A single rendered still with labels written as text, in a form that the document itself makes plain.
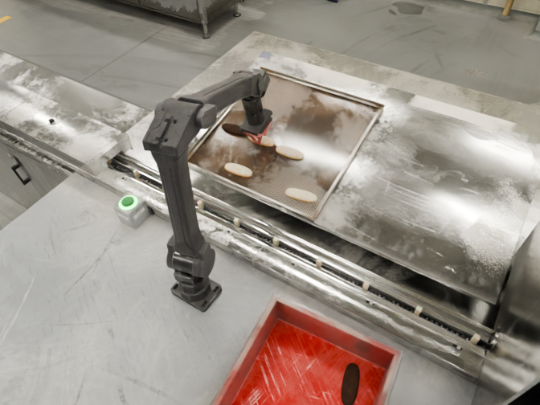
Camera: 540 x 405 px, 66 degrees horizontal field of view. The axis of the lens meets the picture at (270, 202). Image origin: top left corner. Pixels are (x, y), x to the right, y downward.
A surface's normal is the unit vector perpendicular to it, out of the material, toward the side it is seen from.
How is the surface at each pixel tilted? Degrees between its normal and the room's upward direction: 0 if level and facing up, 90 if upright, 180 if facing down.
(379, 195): 10
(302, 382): 0
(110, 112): 0
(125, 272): 0
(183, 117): 15
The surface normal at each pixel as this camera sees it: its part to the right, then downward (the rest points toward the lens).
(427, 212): -0.14, -0.53
